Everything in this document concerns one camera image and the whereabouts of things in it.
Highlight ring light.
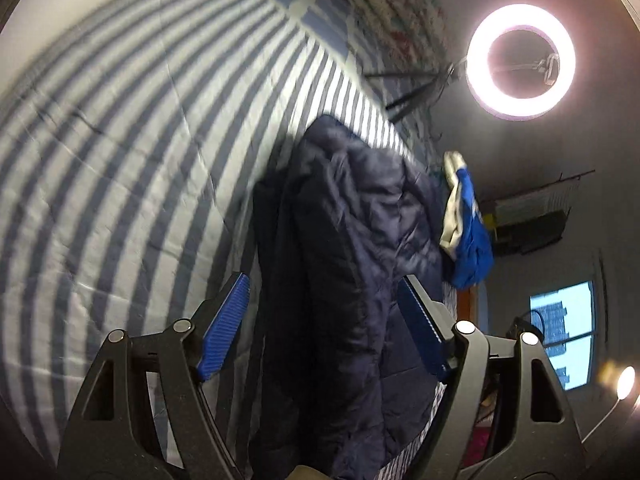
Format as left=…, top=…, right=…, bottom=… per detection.
left=465, top=4, right=577, bottom=121

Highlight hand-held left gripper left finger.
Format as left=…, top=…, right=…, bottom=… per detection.
left=57, top=272, right=251, bottom=480

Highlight black tripod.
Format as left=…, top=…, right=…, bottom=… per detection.
left=362, top=62, right=468, bottom=123

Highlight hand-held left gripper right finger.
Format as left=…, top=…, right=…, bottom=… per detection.
left=397, top=275, right=586, bottom=480

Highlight blue jacket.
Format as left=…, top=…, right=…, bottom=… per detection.
left=439, top=150, right=495, bottom=291

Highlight navy puffer jacket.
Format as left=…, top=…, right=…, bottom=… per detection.
left=250, top=114, right=458, bottom=480

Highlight dark hanging clothes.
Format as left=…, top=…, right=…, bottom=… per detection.
left=500, top=210, right=571, bottom=256

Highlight window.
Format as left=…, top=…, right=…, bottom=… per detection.
left=529, top=280, right=598, bottom=391

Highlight striped bed sheet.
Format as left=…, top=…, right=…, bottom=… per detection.
left=0, top=0, right=451, bottom=480

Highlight striped hanging towel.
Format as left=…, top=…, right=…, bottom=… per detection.
left=495, top=180, right=581, bottom=223

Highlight ceiling lamp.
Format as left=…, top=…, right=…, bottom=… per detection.
left=615, top=366, right=636, bottom=401

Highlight floral quilt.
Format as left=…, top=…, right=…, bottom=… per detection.
left=325, top=0, right=451, bottom=68

